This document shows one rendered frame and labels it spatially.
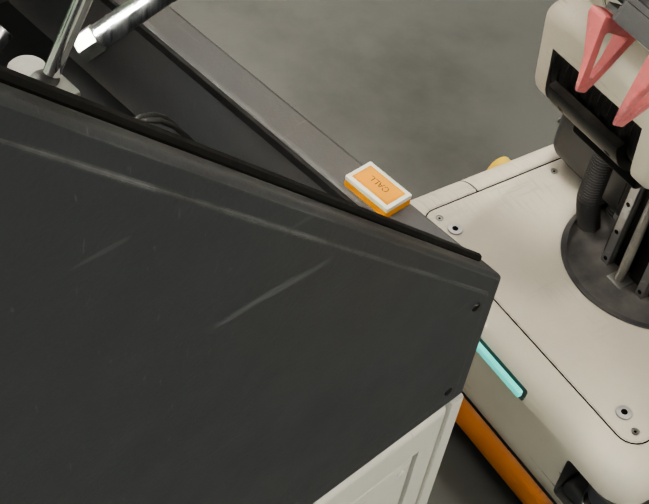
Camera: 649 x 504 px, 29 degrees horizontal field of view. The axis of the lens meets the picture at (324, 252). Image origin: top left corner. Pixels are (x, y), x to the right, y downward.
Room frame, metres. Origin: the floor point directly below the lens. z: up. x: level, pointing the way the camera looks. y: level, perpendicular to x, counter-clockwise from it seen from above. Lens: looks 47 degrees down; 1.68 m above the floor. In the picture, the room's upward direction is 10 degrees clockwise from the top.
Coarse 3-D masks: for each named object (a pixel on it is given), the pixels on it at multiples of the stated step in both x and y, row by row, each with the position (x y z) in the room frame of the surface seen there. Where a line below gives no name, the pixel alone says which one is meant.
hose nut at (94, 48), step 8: (80, 32) 0.68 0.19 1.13; (88, 32) 0.67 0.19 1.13; (80, 40) 0.67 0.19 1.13; (88, 40) 0.67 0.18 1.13; (96, 40) 0.67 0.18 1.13; (80, 48) 0.67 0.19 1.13; (88, 48) 0.67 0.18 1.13; (96, 48) 0.67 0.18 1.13; (104, 48) 0.67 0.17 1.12; (88, 56) 0.67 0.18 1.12
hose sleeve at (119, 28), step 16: (128, 0) 0.69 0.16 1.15; (144, 0) 0.69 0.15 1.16; (160, 0) 0.69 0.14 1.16; (176, 0) 0.70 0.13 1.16; (112, 16) 0.68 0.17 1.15; (128, 16) 0.68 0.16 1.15; (144, 16) 0.69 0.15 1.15; (96, 32) 0.67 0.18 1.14; (112, 32) 0.68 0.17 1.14; (128, 32) 0.68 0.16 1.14
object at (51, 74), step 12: (72, 0) 0.43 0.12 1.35; (84, 0) 0.42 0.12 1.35; (72, 12) 0.42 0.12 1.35; (84, 12) 0.42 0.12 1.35; (72, 24) 0.42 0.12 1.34; (60, 36) 0.42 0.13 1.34; (72, 36) 0.42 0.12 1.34; (60, 48) 0.42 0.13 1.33; (72, 48) 0.42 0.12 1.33; (48, 60) 0.42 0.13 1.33; (60, 60) 0.41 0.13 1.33; (36, 72) 0.41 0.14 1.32; (48, 72) 0.41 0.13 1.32; (60, 72) 0.41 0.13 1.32; (60, 84) 0.41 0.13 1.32; (72, 84) 0.41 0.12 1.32
